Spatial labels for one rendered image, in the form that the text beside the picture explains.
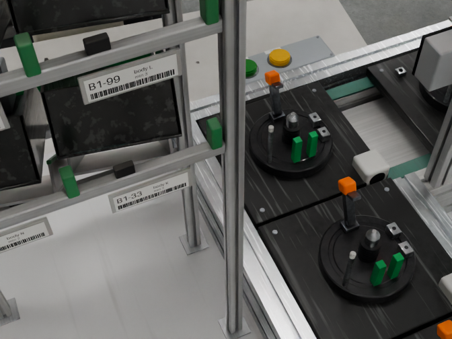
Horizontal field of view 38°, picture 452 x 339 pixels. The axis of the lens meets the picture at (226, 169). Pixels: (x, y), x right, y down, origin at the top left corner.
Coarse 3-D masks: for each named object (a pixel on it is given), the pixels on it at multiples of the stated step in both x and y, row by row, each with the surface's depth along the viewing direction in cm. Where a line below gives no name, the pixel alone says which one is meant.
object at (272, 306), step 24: (216, 168) 110; (216, 192) 107; (408, 192) 107; (216, 216) 105; (432, 216) 105; (216, 240) 112; (264, 264) 99; (264, 288) 96; (288, 288) 96; (264, 312) 96; (288, 312) 94; (264, 336) 101; (288, 336) 92; (312, 336) 92
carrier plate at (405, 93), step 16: (384, 64) 124; (400, 64) 124; (384, 80) 121; (400, 80) 121; (416, 80) 121; (384, 96) 121; (400, 96) 119; (416, 96) 119; (400, 112) 118; (416, 112) 116; (432, 112) 116; (416, 128) 114; (432, 128) 114; (432, 144) 112
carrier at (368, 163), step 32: (288, 96) 119; (320, 96) 119; (256, 128) 112; (288, 128) 107; (320, 128) 110; (352, 128) 114; (256, 160) 109; (288, 160) 107; (320, 160) 107; (352, 160) 110; (384, 160) 107; (256, 192) 106; (288, 192) 106; (320, 192) 106; (256, 224) 102
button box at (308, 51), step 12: (276, 48) 129; (288, 48) 129; (300, 48) 129; (312, 48) 129; (324, 48) 128; (252, 60) 127; (264, 60) 127; (300, 60) 127; (312, 60) 127; (264, 72) 125
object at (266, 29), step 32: (256, 0) 154; (288, 0) 154; (320, 0) 154; (96, 32) 148; (128, 32) 148; (256, 32) 147; (288, 32) 147; (320, 32) 147; (352, 32) 147; (192, 64) 141; (192, 96) 135
